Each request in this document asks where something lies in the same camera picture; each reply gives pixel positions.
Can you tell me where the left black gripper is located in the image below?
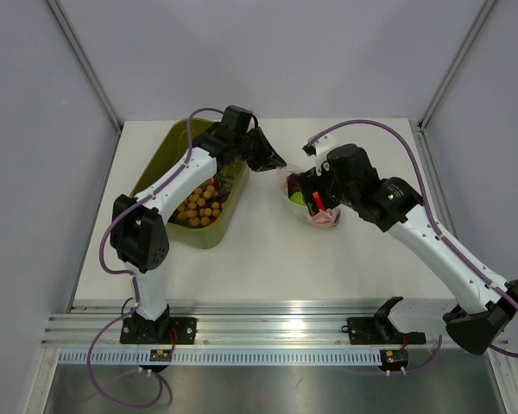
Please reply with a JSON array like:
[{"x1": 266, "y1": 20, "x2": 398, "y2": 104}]
[{"x1": 233, "y1": 126, "x2": 285, "y2": 173}]

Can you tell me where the clear zip top bag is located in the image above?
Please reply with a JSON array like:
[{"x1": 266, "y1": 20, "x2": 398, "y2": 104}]
[{"x1": 276, "y1": 165, "x2": 341, "y2": 229}]

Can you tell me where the olive green plastic bin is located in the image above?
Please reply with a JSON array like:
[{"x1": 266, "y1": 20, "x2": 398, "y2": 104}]
[{"x1": 130, "y1": 119, "x2": 250, "y2": 249}]

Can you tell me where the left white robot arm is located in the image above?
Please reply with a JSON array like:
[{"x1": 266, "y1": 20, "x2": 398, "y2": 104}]
[{"x1": 102, "y1": 105, "x2": 286, "y2": 343}]

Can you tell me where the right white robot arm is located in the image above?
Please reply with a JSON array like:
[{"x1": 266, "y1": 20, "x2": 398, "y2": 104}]
[{"x1": 298, "y1": 144, "x2": 518, "y2": 355}]

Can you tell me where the tan longan bunch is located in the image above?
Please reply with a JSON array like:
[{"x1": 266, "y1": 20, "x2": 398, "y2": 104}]
[{"x1": 172, "y1": 185, "x2": 226, "y2": 228}]

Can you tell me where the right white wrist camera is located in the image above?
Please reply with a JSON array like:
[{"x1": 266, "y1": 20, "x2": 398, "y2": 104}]
[{"x1": 303, "y1": 134, "x2": 338, "y2": 169}]

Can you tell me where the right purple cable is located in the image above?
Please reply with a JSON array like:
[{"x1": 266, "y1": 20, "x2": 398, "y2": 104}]
[{"x1": 302, "y1": 119, "x2": 518, "y2": 374}]

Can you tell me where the right aluminium frame post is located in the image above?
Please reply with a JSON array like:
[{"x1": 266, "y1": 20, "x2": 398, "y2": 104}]
[{"x1": 418, "y1": 0, "x2": 499, "y2": 133}]

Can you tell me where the aluminium frame post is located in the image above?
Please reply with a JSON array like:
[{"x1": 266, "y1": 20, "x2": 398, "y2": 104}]
[
  {"x1": 418, "y1": 0, "x2": 499, "y2": 133},
  {"x1": 43, "y1": 0, "x2": 123, "y2": 135}
]

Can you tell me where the aluminium mounting rail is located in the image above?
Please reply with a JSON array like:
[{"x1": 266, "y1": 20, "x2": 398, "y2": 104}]
[{"x1": 41, "y1": 297, "x2": 509, "y2": 350}]

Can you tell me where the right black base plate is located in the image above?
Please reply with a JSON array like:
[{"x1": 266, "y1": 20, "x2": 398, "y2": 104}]
[{"x1": 340, "y1": 317, "x2": 426, "y2": 346}]

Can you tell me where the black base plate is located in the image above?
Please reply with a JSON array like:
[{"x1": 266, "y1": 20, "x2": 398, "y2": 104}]
[
  {"x1": 340, "y1": 317, "x2": 426, "y2": 346},
  {"x1": 119, "y1": 317, "x2": 197, "y2": 345}
]

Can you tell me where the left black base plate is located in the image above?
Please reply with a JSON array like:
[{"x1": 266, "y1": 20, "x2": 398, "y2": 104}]
[{"x1": 119, "y1": 317, "x2": 197, "y2": 345}]

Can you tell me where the white slotted cable duct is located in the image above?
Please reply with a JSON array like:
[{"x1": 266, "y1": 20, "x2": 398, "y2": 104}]
[{"x1": 59, "y1": 348, "x2": 382, "y2": 367}]

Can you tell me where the left aluminium frame post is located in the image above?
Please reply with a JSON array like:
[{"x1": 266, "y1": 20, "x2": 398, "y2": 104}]
[{"x1": 43, "y1": 0, "x2": 123, "y2": 135}]

